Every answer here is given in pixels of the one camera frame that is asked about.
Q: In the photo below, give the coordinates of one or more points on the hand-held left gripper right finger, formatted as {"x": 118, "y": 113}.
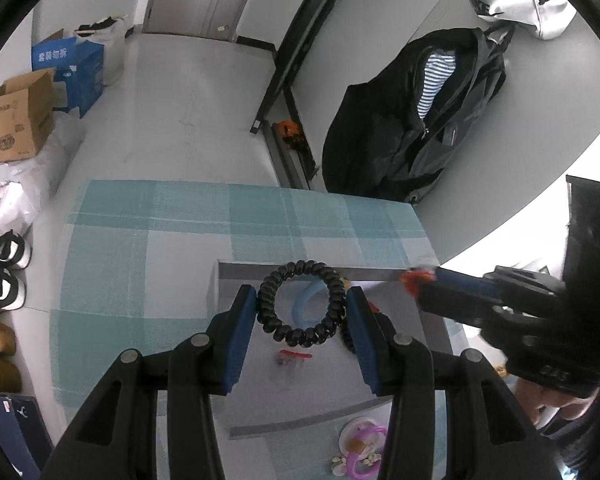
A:
{"x": 362, "y": 340}

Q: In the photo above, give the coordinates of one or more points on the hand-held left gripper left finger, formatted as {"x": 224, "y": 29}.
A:
{"x": 240, "y": 340}

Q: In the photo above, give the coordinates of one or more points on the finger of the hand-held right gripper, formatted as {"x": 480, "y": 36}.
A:
{"x": 460, "y": 282}
{"x": 460, "y": 310}

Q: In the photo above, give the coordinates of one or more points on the small red hair clip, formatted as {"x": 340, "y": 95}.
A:
{"x": 295, "y": 356}

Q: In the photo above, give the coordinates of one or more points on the grey cardboard box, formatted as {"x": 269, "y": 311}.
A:
{"x": 305, "y": 390}

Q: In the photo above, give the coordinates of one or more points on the teal checked tablecloth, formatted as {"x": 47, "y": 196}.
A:
{"x": 155, "y": 260}

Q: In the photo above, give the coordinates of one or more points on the person's dark clothing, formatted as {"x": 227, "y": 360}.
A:
{"x": 595, "y": 440}

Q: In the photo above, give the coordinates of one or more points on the black jacket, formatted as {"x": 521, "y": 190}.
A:
{"x": 380, "y": 135}

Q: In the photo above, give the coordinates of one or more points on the blue white striped shirt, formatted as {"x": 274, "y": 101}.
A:
{"x": 432, "y": 85}

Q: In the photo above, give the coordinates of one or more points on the small orange object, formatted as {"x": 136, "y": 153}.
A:
{"x": 287, "y": 132}

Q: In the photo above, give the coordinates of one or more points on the black and white sneaker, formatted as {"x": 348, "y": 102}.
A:
{"x": 2, "y": 292}
{"x": 5, "y": 252}

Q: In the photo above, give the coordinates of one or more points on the dark blue shoe box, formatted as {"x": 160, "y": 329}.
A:
{"x": 10, "y": 435}

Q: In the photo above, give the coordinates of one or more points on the white plastic bags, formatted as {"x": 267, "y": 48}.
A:
{"x": 20, "y": 185}

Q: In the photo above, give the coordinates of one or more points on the black metal rack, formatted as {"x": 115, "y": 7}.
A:
{"x": 290, "y": 50}

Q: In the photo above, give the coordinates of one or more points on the blue cardboard box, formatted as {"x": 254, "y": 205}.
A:
{"x": 80, "y": 75}

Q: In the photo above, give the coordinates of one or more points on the brown cardboard box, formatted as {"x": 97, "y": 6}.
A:
{"x": 15, "y": 120}

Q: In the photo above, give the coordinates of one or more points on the white bag with black top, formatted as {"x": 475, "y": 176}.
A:
{"x": 112, "y": 50}

